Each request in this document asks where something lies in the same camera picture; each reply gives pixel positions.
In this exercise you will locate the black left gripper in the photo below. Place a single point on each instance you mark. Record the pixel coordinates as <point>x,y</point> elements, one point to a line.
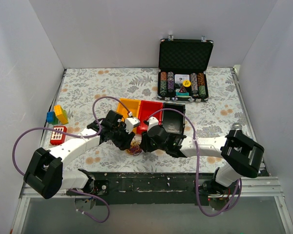
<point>125,140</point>

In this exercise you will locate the yellow round dealer chip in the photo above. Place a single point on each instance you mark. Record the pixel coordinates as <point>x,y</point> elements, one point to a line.
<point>186,83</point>

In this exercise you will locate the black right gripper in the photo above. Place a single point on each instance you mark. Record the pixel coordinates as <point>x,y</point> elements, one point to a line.
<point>144,144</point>

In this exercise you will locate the floral patterned table mat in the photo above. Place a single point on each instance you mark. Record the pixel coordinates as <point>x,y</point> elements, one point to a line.
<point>89,93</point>

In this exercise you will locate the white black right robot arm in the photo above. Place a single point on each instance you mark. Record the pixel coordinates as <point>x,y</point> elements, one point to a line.
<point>243,155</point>

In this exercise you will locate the red plastic bin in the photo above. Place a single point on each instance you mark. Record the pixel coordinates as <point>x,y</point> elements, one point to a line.
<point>146,109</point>

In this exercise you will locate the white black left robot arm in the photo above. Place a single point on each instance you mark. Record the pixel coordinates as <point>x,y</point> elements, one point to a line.
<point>45,173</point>

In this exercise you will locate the black handheld microphone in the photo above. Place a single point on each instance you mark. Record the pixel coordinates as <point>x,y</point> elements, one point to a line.
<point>237,127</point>

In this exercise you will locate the white playing card deck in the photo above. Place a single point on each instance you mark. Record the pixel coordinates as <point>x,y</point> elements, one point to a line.
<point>180,78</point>

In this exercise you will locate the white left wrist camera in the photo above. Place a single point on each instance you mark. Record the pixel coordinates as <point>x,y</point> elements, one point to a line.
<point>131,123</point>

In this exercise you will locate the blue toy brick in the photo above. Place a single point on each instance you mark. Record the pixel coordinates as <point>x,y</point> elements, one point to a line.
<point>50,117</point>

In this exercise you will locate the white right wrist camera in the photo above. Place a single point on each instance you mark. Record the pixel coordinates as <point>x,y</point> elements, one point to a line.
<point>151,122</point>

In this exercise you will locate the yellow plastic bin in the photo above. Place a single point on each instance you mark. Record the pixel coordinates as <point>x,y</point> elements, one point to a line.
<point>132,104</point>

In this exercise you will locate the black poker chip case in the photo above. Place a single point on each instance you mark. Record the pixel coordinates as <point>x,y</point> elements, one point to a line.
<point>184,56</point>

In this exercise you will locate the black plastic bin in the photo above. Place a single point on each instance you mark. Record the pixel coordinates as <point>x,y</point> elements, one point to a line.
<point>172,121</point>

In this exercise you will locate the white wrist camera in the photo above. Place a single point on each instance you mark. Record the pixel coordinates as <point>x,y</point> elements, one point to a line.
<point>131,123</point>
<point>151,122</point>

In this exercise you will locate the red white toy brick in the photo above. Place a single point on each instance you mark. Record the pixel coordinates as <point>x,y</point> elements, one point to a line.
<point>56,137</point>

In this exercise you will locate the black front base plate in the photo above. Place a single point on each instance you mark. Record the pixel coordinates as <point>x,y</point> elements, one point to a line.
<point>145,188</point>

